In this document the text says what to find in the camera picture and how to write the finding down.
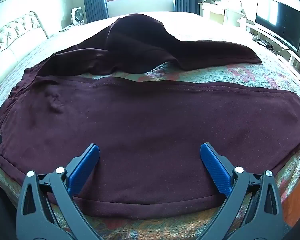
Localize white floor fan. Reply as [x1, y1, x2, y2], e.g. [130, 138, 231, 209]
[70, 7, 85, 27]

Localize white television stand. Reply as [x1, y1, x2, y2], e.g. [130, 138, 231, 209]
[236, 17, 300, 71]

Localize black flat television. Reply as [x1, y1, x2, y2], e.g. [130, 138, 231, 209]
[255, 0, 300, 52]

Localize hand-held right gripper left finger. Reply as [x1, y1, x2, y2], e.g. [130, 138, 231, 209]
[16, 144, 103, 240]

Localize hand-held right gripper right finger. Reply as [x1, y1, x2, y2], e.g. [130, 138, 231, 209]
[200, 142, 284, 240]

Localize cream tufted headboard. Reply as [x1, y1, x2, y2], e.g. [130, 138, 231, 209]
[0, 11, 49, 60]

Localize floral bedspread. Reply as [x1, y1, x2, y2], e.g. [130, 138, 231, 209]
[0, 11, 300, 240]

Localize white dressing table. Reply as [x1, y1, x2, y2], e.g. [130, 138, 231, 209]
[199, 1, 243, 22]

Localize maroon pants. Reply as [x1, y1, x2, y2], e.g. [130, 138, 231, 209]
[0, 14, 300, 219]

